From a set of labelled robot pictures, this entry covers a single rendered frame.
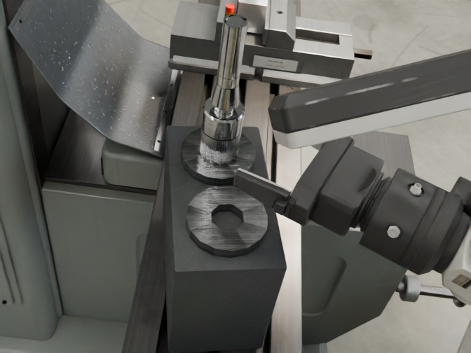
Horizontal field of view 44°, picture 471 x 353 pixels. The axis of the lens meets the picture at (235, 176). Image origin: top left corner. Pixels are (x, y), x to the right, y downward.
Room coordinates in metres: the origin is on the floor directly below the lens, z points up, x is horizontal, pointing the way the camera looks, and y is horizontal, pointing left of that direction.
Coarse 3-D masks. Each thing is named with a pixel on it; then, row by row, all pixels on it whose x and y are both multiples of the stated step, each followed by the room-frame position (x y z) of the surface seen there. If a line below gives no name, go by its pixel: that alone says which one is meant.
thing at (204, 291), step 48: (192, 144) 0.50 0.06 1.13; (240, 144) 0.52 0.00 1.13; (192, 192) 0.44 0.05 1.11; (240, 192) 0.44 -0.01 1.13; (192, 240) 0.37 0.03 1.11; (240, 240) 0.38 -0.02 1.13; (192, 288) 0.34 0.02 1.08; (240, 288) 0.35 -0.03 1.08; (192, 336) 0.34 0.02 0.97; (240, 336) 0.35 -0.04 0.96
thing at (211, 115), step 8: (208, 104) 0.50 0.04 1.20; (240, 104) 0.51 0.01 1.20; (208, 112) 0.49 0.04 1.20; (216, 112) 0.49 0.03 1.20; (232, 112) 0.50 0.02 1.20; (240, 112) 0.50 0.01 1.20; (208, 120) 0.48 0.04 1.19; (216, 120) 0.48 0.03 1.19; (224, 120) 0.48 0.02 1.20; (232, 120) 0.48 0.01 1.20; (240, 120) 0.49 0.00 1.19
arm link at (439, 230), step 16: (448, 192) 0.41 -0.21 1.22; (464, 192) 0.42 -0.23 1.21; (432, 208) 0.38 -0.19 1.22; (448, 208) 0.38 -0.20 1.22; (464, 208) 0.41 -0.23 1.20; (432, 224) 0.37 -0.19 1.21; (448, 224) 0.37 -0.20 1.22; (464, 224) 0.38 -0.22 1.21; (416, 240) 0.36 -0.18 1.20; (432, 240) 0.35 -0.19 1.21; (448, 240) 0.36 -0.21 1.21; (464, 240) 0.36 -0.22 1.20; (416, 256) 0.35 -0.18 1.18; (432, 256) 0.35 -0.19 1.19; (448, 256) 0.35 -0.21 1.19; (464, 256) 0.34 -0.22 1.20; (416, 272) 0.35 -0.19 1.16; (448, 272) 0.34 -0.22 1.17; (464, 272) 0.33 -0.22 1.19; (448, 288) 0.35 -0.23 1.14; (464, 288) 0.34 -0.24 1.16
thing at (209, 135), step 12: (204, 120) 0.49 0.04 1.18; (204, 132) 0.49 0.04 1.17; (216, 132) 0.48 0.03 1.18; (228, 132) 0.48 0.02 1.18; (240, 132) 0.50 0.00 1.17; (204, 144) 0.48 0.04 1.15; (216, 144) 0.48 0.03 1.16; (228, 144) 0.48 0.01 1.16; (204, 156) 0.48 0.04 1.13; (216, 156) 0.48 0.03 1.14; (228, 156) 0.48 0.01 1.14
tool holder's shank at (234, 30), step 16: (240, 16) 0.51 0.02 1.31; (224, 32) 0.49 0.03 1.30; (240, 32) 0.49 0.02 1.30; (224, 48) 0.49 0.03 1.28; (240, 48) 0.49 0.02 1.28; (224, 64) 0.49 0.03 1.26; (240, 64) 0.50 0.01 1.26; (224, 80) 0.49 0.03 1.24; (224, 96) 0.49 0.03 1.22; (224, 112) 0.49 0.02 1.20
